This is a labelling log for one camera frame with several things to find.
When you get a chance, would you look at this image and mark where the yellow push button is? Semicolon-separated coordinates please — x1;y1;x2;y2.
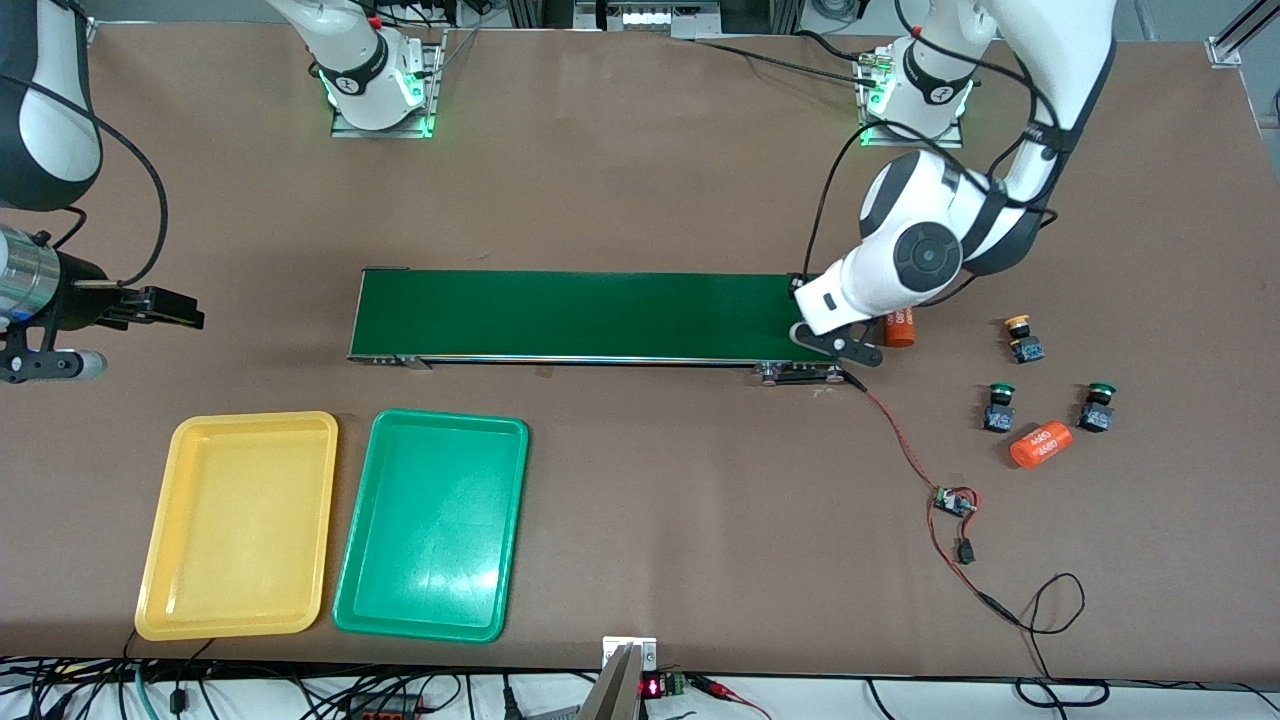
1003;314;1047;365

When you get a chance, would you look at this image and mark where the green push button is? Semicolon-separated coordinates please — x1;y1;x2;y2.
1077;381;1119;434
981;381;1018;434

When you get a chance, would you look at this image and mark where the green conveyor belt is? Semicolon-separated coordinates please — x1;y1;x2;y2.
347;267;847;387

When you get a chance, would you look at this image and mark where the yellow plastic tray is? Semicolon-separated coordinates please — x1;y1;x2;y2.
133;410;340;642

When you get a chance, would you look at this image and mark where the green plastic tray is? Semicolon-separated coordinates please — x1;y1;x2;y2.
331;407;531;644

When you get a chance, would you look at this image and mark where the red alligator clip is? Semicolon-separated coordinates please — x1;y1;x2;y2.
697;677;773;720

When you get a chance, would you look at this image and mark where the orange power strip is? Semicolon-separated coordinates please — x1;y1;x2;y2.
343;692;429;720

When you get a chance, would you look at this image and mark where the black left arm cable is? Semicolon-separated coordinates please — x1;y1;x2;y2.
803;0;1063;307

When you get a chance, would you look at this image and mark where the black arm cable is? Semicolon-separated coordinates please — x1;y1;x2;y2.
803;0;1063;307
0;75;170;291

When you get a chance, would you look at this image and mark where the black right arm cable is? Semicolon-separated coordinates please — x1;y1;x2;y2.
0;75;170;291

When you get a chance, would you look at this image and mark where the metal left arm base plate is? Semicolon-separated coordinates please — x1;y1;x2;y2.
856;48;967;150

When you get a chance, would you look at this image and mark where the red black motor wire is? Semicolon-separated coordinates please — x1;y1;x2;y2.
843;370;947;495

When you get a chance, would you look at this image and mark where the black cable on table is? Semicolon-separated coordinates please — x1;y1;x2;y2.
688;38;883;85

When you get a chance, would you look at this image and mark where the aluminium frame with light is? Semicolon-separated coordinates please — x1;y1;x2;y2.
503;0;804;42

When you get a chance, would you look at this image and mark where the red black power wire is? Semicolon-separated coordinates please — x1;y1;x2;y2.
926;495;1088;683

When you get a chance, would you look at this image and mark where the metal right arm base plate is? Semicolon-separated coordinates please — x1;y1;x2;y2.
330;28;447;140

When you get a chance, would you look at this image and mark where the grey metal camera mount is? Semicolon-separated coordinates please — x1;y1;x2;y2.
576;635;659;720

